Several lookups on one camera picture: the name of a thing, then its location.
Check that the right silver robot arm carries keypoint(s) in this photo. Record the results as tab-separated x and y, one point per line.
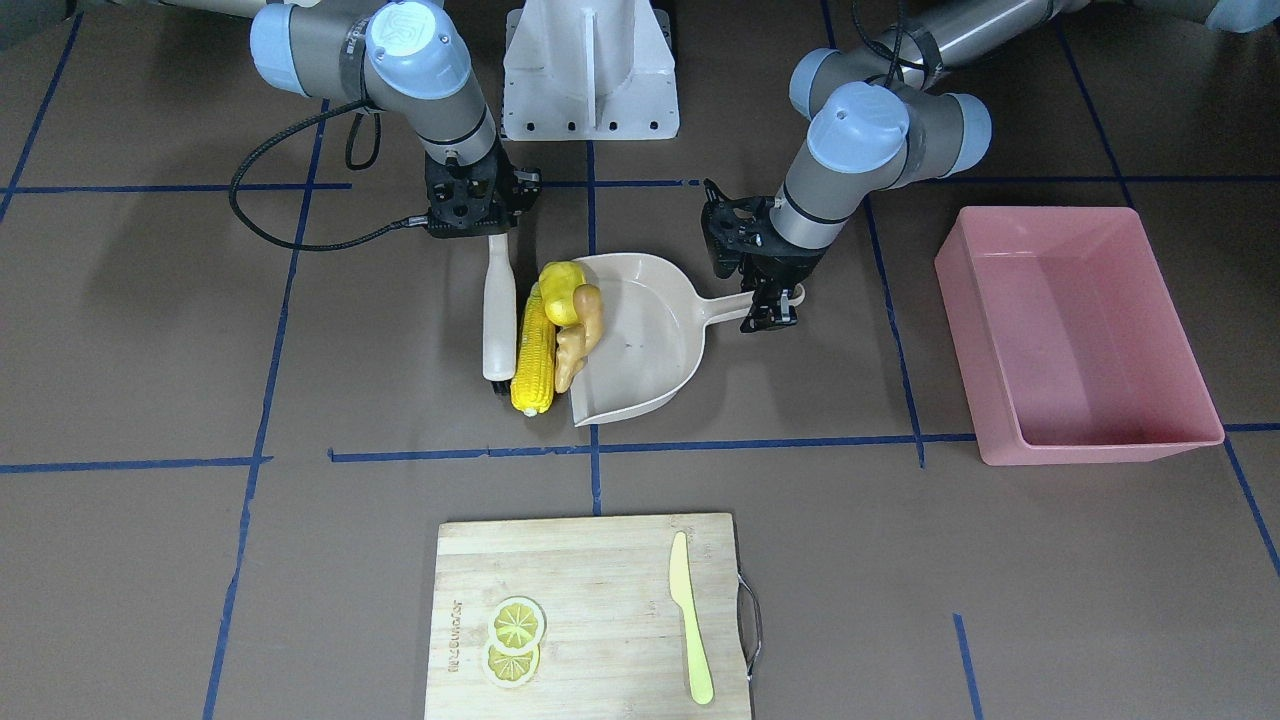
403	57

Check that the bamboo cutting board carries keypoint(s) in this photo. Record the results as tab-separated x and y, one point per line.
614	647

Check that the yellow toy corn cob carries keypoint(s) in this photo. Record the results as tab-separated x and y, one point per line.
532	390

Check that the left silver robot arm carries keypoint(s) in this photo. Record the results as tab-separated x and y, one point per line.
874	122

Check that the yellow toy pepper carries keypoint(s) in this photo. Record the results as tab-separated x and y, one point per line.
557	282

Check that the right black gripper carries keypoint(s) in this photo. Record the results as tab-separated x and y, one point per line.
516	191

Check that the tan toy ginger root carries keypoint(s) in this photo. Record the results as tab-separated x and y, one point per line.
575	343

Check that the beige hand brush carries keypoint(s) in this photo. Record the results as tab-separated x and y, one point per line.
500	322

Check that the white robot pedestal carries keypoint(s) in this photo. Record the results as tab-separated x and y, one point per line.
590	71

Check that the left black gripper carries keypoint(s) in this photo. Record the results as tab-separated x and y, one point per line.
783	262

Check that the pink plastic bin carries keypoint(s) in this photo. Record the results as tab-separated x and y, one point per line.
1067	339

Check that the yellow plastic knife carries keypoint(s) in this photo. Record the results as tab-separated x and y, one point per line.
699	677

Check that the beige plastic dustpan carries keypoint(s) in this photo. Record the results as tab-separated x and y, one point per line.
653	336

